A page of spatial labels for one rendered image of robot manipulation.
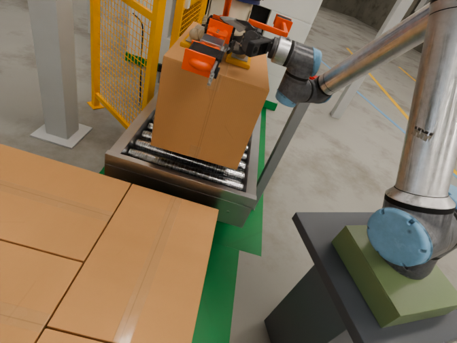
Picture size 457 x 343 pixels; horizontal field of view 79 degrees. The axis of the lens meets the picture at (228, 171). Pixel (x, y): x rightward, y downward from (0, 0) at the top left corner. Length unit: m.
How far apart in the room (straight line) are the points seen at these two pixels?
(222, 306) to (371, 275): 0.89
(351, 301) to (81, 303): 0.80
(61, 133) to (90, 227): 1.34
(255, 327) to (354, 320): 0.79
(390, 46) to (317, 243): 0.67
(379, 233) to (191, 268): 0.62
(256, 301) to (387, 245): 1.04
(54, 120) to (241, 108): 1.55
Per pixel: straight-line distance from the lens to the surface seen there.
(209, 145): 1.21
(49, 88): 2.23
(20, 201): 1.25
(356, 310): 1.00
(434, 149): 0.78
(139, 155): 1.44
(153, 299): 1.00
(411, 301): 1.02
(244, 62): 1.22
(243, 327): 1.65
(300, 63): 1.07
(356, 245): 1.02
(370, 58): 1.06
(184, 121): 1.17
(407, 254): 0.81
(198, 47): 0.74
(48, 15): 2.02
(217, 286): 1.69
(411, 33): 1.01
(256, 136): 1.75
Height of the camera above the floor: 1.45
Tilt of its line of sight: 38 degrees down
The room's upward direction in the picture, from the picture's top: 21 degrees clockwise
